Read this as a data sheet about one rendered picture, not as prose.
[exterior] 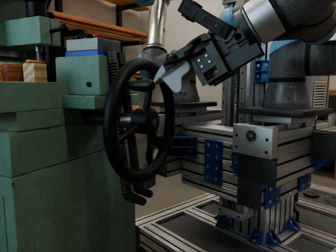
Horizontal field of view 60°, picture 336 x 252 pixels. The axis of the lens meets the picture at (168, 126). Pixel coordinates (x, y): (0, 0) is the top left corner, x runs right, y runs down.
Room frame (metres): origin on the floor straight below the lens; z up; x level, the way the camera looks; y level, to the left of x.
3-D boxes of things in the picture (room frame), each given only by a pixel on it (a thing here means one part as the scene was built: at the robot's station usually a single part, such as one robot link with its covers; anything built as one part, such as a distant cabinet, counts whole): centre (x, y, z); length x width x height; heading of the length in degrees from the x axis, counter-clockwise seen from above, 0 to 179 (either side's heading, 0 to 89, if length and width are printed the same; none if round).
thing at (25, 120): (0.80, 0.30, 0.82); 0.40 x 0.21 x 0.04; 153
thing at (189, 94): (1.36, -0.07, 0.87); 0.15 x 0.15 x 0.10
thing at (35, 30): (0.84, 0.37, 1.03); 0.14 x 0.07 x 0.09; 63
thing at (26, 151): (0.88, 0.47, 0.76); 0.57 x 0.45 x 0.09; 63
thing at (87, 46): (0.75, 0.18, 0.99); 0.13 x 0.11 x 0.06; 153
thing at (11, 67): (0.81, 0.34, 0.92); 0.23 x 0.02 x 0.04; 153
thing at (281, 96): (0.98, -0.40, 0.87); 0.15 x 0.15 x 0.10
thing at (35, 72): (0.65, 0.29, 0.92); 0.04 x 0.03 x 0.04; 160
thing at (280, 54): (0.98, -0.40, 0.98); 0.13 x 0.12 x 0.14; 56
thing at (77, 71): (0.75, 0.18, 0.91); 0.15 x 0.14 x 0.09; 153
